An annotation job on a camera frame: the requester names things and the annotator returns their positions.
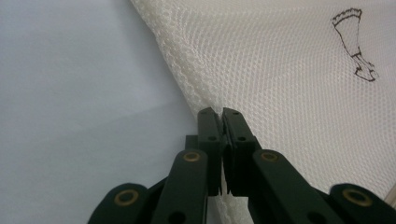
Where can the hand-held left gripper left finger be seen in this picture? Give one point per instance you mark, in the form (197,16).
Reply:
(211,140)

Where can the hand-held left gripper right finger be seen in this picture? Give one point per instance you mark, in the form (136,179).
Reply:
(238,137)

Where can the white mesh cloth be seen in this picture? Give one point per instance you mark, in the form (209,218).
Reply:
(264,62)

